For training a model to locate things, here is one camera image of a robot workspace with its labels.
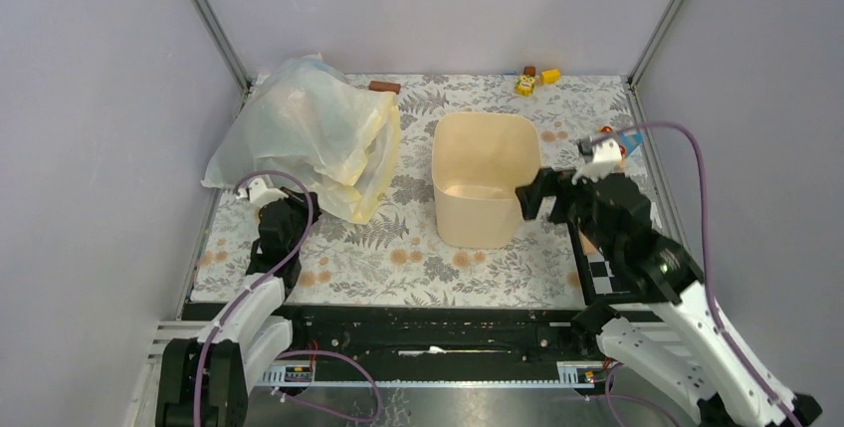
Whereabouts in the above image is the translucent white yellow trash bag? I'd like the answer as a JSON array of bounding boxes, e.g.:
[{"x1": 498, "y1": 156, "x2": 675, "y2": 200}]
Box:
[{"x1": 201, "y1": 55, "x2": 401, "y2": 224}]

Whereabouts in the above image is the yellow toy figure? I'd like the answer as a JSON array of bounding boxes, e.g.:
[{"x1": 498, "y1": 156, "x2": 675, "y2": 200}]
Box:
[{"x1": 515, "y1": 74, "x2": 535, "y2": 97}]

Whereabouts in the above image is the blue triangle toy piece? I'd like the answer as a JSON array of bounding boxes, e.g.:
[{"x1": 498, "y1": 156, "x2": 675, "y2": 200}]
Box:
[{"x1": 618, "y1": 132, "x2": 643, "y2": 158}]

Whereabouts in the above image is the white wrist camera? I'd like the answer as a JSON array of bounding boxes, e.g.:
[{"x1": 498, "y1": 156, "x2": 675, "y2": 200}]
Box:
[
  {"x1": 235, "y1": 175, "x2": 289, "y2": 208},
  {"x1": 572, "y1": 137, "x2": 624, "y2": 184}
]

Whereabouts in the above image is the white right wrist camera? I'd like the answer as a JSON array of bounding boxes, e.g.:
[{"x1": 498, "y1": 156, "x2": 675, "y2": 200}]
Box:
[{"x1": 572, "y1": 137, "x2": 624, "y2": 184}]

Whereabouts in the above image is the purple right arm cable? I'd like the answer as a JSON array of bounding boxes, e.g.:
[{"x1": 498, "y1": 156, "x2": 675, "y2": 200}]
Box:
[{"x1": 578, "y1": 121, "x2": 806, "y2": 427}]

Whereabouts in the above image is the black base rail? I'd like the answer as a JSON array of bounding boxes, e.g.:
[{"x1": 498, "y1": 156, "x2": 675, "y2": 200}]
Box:
[{"x1": 275, "y1": 305, "x2": 605, "y2": 383}]

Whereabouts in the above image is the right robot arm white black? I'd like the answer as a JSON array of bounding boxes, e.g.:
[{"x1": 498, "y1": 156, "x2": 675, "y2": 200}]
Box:
[{"x1": 516, "y1": 168, "x2": 822, "y2": 426}]

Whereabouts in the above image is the black white checkerboard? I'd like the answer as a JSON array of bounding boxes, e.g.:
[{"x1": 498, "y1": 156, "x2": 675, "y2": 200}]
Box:
[{"x1": 565, "y1": 223, "x2": 641, "y2": 310}]

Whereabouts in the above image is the yellow toy block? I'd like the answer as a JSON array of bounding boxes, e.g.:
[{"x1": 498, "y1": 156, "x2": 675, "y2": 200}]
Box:
[{"x1": 539, "y1": 69, "x2": 561, "y2": 85}]

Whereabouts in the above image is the brown cylinder toy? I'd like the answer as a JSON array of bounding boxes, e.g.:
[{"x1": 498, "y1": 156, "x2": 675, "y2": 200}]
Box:
[{"x1": 368, "y1": 81, "x2": 401, "y2": 95}]

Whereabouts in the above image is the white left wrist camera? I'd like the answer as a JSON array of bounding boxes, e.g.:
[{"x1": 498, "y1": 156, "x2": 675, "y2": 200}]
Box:
[{"x1": 235, "y1": 175, "x2": 289, "y2": 208}]

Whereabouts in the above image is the floral patterned table mat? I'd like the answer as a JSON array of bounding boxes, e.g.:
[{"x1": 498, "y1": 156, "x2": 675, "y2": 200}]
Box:
[{"x1": 189, "y1": 73, "x2": 687, "y2": 312}]

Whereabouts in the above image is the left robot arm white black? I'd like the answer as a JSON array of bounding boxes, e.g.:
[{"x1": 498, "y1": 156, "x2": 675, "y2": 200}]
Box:
[{"x1": 153, "y1": 190, "x2": 321, "y2": 426}]

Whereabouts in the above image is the beige plastic trash bin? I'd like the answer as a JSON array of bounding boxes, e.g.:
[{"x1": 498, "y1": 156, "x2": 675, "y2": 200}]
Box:
[{"x1": 431, "y1": 111, "x2": 541, "y2": 249}]

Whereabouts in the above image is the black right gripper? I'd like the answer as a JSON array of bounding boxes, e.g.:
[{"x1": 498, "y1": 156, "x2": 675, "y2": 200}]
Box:
[{"x1": 514, "y1": 161, "x2": 619, "y2": 259}]

